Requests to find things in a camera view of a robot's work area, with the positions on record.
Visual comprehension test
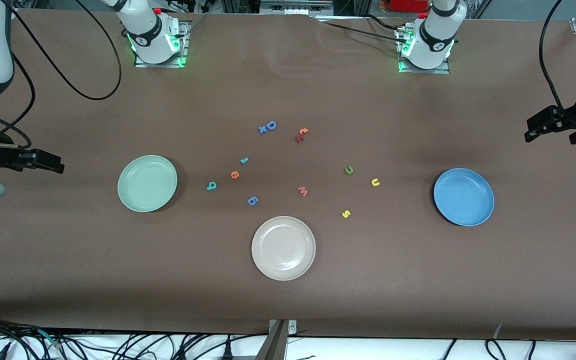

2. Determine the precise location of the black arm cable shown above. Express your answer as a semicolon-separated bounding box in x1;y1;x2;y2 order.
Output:
539;0;569;118
0;0;123;148

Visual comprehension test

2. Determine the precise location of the teal tipped cable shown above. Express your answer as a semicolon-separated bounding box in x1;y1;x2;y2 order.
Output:
33;327;64;349

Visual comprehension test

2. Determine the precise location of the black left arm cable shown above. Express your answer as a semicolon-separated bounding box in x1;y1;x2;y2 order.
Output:
539;0;569;118

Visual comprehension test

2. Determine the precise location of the light green plate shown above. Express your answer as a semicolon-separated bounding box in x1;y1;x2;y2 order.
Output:
117;155;178;213

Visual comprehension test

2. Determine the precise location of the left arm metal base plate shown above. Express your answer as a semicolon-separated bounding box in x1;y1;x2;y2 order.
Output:
397;25;451;75

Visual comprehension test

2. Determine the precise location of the red box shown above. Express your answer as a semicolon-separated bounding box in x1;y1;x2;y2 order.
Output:
387;0;431;13

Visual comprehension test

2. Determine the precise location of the blue plate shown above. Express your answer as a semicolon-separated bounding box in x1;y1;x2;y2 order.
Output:
433;168;495;227

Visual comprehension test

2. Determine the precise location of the beige plate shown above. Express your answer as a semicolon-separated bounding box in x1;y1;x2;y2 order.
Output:
251;216;317;282

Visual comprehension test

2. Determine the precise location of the brown table cover sheet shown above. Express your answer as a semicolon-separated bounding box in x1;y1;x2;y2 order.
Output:
0;7;576;342

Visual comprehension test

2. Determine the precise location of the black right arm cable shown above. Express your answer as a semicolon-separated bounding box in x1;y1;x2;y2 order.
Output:
0;0;123;148

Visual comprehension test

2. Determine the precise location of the black base supply cable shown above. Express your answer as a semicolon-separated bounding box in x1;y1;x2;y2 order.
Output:
318;21;406;43

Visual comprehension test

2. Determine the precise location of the aluminium frame with sockets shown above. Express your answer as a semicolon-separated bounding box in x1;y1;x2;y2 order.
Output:
259;0;335;16

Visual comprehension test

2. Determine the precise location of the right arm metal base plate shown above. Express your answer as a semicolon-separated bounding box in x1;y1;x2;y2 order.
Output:
134;20;189;68

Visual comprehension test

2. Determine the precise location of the metal table clamp bracket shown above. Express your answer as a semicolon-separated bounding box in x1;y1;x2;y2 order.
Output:
267;319;298;360

